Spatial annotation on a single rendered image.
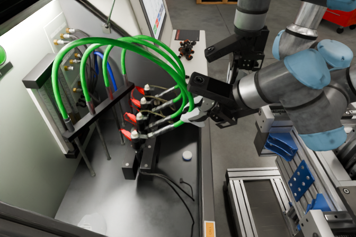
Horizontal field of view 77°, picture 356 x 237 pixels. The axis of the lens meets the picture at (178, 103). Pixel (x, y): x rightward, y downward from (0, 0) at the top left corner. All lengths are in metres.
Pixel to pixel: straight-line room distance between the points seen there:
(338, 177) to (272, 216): 0.76
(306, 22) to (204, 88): 0.57
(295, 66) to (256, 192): 1.31
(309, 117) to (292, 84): 0.07
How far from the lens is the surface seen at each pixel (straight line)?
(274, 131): 1.05
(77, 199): 0.97
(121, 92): 0.88
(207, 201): 0.77
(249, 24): 0.59
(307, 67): 0.44
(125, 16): 0.89
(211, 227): 0.72
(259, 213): 1.62
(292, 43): 0.97
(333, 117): 0.50
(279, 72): 0.45
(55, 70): 0.63
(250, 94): 0.48
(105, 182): 0.97
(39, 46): 0.80
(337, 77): 0.58
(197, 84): 0.50
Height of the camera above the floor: 1.64
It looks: 42 degrees down
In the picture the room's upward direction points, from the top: straight up
